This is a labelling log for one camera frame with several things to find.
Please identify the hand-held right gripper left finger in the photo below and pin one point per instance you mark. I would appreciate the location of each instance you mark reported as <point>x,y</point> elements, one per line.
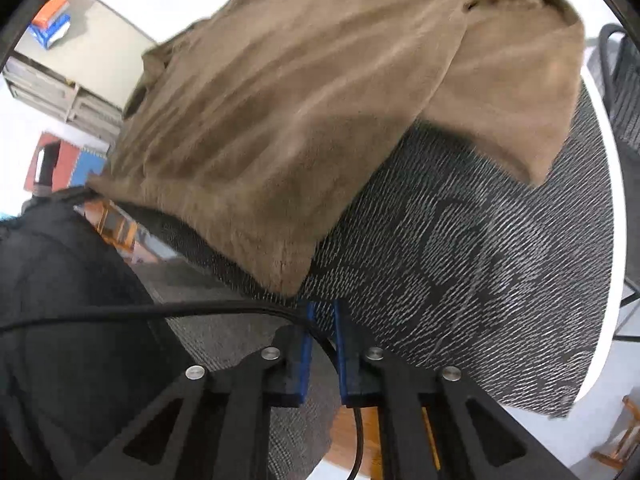
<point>302,375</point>

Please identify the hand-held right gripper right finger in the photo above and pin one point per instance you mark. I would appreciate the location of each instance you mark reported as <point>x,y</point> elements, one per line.
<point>344,375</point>

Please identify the brown fleece garment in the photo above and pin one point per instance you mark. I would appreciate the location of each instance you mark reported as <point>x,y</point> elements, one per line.
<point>300,110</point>

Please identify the grey fabric chair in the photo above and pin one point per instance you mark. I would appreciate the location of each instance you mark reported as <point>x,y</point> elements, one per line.
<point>240,335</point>

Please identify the black dotted floral tablecloth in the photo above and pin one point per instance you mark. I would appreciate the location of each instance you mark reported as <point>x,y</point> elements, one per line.
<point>475,260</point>

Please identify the wooden chair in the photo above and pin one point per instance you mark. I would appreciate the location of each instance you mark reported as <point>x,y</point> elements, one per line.
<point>125,235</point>
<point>622,440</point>

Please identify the person's black jacket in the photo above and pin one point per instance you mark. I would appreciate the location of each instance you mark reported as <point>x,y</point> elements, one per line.
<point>65,335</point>

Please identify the white round table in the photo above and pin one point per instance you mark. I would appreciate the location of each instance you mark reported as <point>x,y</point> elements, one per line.
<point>620,240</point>

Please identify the red and blue foam mat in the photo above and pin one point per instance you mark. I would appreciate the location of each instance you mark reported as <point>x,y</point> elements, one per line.
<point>75,160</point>

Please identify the beige drawer cabinet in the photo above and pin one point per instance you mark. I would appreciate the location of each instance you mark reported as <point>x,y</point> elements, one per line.
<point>100,45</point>

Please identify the black metal mesh chair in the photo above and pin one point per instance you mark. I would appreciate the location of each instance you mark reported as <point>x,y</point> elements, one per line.
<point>625,100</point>

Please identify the blue box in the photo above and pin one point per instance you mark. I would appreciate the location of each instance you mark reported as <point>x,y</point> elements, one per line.
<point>47,35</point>

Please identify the orange box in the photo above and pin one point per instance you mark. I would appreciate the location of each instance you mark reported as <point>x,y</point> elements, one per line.
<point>50,10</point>

